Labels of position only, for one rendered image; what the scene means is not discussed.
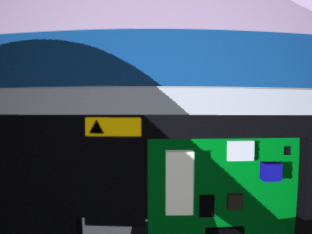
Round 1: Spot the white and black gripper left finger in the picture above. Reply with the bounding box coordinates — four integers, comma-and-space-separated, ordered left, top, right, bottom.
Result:
131, 221, 148, 234

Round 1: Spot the green circuit board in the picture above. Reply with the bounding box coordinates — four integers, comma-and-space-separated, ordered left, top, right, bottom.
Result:
148, 138, 300, 234

